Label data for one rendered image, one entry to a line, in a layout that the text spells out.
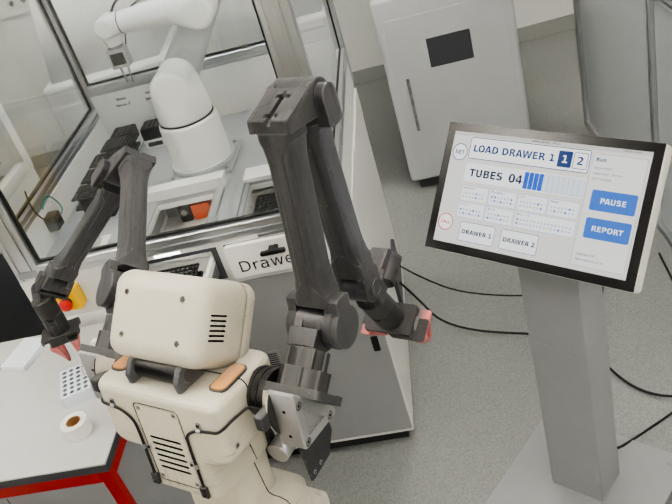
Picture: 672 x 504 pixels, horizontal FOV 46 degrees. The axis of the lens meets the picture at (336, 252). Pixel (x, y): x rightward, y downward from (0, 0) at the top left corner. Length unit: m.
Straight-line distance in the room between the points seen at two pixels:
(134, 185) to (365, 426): 1.32
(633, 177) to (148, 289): 1.00
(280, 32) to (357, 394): 1.22
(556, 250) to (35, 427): 1.40
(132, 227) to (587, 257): 0.96
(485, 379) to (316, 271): 1.74
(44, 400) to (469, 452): 1.34
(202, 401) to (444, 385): 1.76
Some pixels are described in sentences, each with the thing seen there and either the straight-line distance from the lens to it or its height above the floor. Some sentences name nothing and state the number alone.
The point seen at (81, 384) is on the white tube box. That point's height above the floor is 0.80.
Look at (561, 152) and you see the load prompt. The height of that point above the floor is 1.17.
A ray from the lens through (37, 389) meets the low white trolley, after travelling 2.40.
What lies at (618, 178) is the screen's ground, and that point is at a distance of 1.77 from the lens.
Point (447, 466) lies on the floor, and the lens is 2.71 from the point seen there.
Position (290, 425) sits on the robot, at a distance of 1.31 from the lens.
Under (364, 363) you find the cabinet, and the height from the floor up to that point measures 0.40.
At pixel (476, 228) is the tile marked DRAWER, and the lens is 1.89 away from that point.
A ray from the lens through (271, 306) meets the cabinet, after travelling 2.40.
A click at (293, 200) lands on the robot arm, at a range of 1.23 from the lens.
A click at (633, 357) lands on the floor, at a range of 2.98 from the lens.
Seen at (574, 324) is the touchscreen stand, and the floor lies 0.72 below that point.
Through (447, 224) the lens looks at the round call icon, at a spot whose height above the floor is 1.01.
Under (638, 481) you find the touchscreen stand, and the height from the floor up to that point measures 0.04.
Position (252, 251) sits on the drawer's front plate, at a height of 0.90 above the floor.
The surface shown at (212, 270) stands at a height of 0.88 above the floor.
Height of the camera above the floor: 2.06
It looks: 33 degrees down
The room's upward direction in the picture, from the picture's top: 18 degrees counter-clockwise
